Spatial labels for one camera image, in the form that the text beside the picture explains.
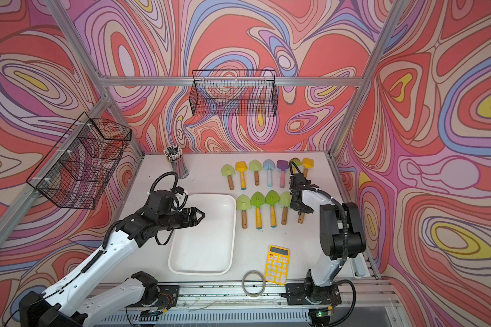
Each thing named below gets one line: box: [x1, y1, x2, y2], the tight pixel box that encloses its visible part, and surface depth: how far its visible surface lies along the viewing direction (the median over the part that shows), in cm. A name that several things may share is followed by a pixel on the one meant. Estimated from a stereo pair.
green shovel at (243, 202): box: [235, 194, 251, 229], surface depth 98 cm
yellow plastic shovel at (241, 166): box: [235, 160, 248, 191], surface depth 111 cm
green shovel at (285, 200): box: [278, 191, 292, 226], surface depth 100 cm
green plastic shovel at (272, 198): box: [264, 189, 280, 229], surface depth 100 cm
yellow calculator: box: [264, 245, 291, 286], surface depth 82 cm
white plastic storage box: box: [167, 194, 237, 276], surface depth 84 cm
